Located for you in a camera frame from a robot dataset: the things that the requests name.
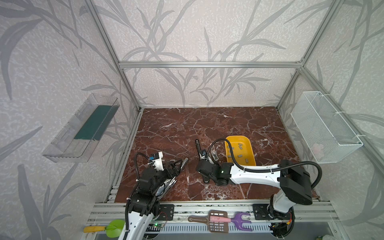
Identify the pink handle tool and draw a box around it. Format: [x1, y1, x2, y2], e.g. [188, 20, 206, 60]
[210, 215, 232, 223]

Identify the purple plastic fork tool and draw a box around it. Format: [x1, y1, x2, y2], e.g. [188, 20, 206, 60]
[231, 213, 253, 232]

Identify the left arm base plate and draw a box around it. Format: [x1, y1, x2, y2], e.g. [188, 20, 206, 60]
[155, 204, 175, 221]

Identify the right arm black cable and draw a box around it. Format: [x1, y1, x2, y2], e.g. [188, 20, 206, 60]
[206, 137, 323, 190]

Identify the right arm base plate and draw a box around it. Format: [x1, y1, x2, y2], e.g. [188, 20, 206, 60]
[252, 204, 294, 221]

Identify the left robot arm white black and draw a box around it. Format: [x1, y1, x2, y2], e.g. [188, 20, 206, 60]
[119, 168, 179, 240]

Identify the clear plastic wall bin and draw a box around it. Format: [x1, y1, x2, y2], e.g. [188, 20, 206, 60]
[42, 94, 120, 163]

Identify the green yellow scoop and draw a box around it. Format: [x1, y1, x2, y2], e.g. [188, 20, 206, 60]
[83, 220, 125, 238]

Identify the yellow plastic tray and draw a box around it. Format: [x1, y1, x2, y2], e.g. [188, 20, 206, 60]
[226, 136, 257, 167]

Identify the small circuit board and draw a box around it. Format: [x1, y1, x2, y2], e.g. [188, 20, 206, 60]
[147, 223, 166, 232]

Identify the white wire mesh basket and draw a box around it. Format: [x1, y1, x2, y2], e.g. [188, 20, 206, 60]
[291, 91, 364, 164]

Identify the brown slotted spatula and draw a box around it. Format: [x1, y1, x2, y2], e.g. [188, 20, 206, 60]
[188, 210, 229, 234]

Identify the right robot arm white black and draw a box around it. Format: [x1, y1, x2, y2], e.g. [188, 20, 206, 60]
[196, 160, 313, 219]

